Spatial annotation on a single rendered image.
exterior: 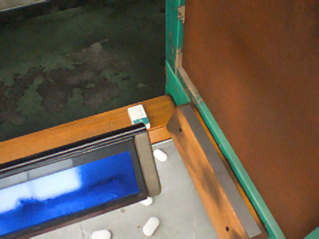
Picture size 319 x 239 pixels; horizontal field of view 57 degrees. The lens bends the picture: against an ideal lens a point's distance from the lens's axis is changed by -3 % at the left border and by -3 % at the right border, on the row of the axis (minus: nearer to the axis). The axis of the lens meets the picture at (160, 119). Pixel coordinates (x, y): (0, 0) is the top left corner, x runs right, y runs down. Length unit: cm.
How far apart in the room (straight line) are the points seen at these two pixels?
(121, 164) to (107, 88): 160
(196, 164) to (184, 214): 11
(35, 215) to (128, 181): 9
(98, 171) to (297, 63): 23
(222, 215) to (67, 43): 191
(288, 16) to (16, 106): 175
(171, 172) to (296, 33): 43
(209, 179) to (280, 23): 30
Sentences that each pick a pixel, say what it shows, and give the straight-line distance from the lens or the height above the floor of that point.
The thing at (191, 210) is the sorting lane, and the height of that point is 74.
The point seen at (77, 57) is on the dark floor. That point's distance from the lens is 214.
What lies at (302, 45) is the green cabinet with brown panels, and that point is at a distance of 34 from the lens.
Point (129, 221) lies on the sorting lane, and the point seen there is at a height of 74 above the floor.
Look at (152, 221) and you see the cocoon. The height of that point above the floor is 76.
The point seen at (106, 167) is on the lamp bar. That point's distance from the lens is 28.
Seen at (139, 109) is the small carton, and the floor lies 79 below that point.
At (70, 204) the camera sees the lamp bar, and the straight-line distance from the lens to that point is 30.
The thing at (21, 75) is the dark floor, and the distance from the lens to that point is 214.
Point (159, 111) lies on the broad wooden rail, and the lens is 74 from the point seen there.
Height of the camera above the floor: 133
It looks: 52 degrees down
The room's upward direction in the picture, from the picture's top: 1 degrees counter-clockwise
